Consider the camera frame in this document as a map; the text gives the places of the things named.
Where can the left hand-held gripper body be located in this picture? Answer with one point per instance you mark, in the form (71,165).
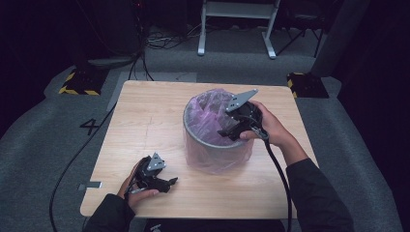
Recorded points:
(150,179)

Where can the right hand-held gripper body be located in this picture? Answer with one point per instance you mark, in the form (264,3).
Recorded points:
(248,116)

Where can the grey bin with purple bag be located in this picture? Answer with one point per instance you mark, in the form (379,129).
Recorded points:
(206,116)

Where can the person's left hand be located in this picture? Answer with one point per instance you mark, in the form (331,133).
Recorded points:
(135,196)

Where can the person's right hand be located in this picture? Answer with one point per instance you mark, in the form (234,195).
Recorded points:
(274,129)

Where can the grey tape strip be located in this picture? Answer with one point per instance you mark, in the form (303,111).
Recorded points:
(92,185)

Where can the striped yellow black stand base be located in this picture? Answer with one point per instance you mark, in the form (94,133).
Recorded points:
(307,85)
(82,82)

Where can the black tripod stand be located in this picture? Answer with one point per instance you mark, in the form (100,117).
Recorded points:
(301,25)

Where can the white metal desk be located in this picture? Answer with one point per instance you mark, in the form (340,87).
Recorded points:
(237,9)

